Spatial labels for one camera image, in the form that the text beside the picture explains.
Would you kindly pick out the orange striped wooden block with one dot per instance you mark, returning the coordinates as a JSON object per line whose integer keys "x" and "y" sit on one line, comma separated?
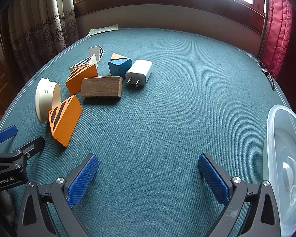
{"x": 82, "y": 79}
{"x": 65, "y": 123}

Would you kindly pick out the black wristwatch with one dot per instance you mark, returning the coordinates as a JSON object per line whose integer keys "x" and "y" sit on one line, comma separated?
{"x": 266, "y": 72}

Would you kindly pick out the patterned beige curtain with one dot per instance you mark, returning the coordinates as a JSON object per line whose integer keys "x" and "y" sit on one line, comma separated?
{"x": 39, "y": 17}

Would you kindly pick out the blue wooden block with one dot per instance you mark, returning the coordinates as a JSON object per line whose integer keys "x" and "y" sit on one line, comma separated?
{"x": 117, "y": 69}

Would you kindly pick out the person's left forearm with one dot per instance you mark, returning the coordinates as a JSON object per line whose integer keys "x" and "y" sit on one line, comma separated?
{"x": 7, "y": 205}

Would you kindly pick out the small tan triangle block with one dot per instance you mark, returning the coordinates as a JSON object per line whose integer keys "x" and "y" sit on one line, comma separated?
{"x": 117, "y": 57}

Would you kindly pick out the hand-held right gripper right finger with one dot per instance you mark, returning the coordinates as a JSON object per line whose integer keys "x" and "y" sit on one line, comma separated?
{"x": 213, "y": 180}

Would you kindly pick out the white round lid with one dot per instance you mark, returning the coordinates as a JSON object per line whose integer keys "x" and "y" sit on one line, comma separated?
{"x": 43, "y": 98}

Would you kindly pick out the paper sheet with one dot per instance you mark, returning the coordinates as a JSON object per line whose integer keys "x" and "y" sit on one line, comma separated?
{"x": 102, "y": 30}

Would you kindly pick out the brown wooden block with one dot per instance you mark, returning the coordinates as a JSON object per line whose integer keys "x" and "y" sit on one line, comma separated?
{"x": 101, "y": 87}

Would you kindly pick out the clear plastic bowl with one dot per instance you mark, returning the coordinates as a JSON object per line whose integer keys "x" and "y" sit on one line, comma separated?
{"x": 281, "y": 153}

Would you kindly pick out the white striped wedge block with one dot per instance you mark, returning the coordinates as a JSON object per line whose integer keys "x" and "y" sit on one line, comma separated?
{"x": 95, "y": 51}
{"x": 85, "y": 61}

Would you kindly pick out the wooden window frame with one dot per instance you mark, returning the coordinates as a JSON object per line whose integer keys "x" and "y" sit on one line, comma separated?
{"x": 162, "y": 2}

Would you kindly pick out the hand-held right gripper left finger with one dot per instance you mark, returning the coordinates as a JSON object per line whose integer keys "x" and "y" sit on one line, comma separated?
{"x": 82, "y": 180}

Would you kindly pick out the white wall charger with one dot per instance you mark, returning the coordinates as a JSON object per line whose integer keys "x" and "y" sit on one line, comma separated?
{"x": 139, "y": 71}

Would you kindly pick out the red quilted curtain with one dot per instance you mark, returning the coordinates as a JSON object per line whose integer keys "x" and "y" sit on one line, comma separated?
{"x": 276, "y": 29}

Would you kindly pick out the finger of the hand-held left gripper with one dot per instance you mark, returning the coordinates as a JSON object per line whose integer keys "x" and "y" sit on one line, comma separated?
{"x": 30, "y": 147}
{"x": 6, "y": 132}

